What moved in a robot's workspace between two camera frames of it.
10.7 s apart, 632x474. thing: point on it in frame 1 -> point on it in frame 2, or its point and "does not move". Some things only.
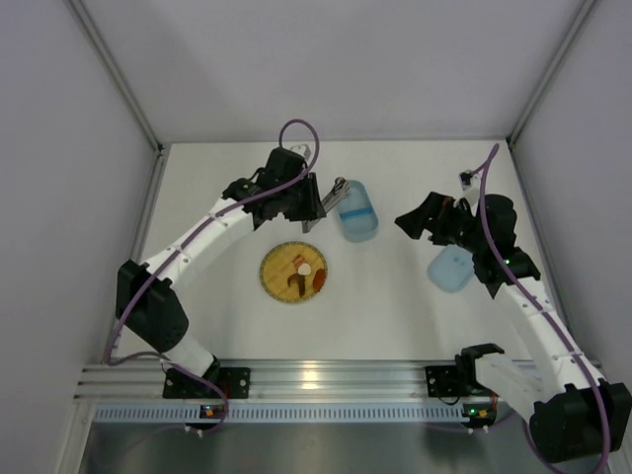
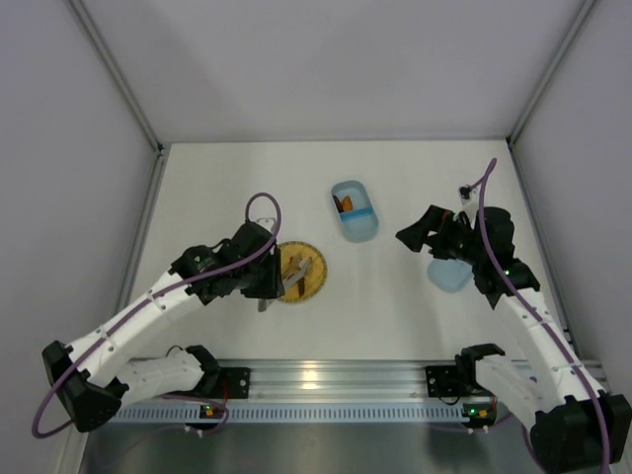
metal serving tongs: (341, 191) -> (303, 265)
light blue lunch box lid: (451, 268) does not move
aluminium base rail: (342, 382) does not move
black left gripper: (310, 196) -> (272, 276)
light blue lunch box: (355, 215) does not move
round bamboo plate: (278, 264) does not move
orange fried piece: (319, 279) -> (347, 203)
